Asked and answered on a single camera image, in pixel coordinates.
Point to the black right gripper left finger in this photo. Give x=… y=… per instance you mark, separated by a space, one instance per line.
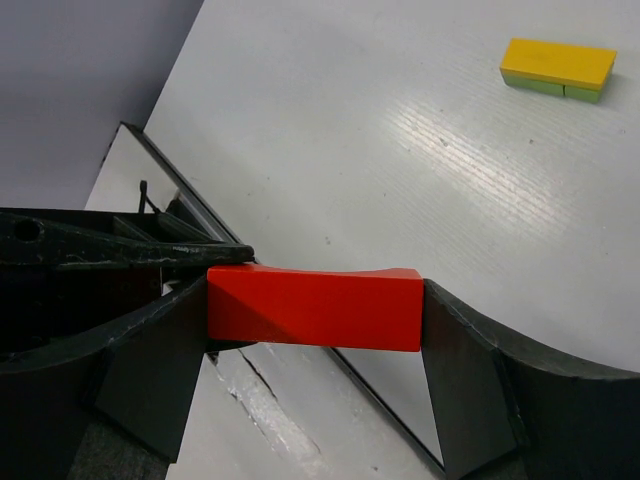
x=109 y=403

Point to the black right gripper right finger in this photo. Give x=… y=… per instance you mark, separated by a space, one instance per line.
x=509 y=407

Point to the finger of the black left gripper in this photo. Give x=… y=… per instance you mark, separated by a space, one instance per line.
x=93 y=239

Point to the orange arch wood block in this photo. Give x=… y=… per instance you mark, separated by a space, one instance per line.
x=315 y=307

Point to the green wood cube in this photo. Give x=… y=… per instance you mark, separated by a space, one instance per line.
x=534 y=85
x=582 y=94

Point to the yellow long wood block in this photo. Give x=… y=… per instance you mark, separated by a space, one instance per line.
x=558 y=63

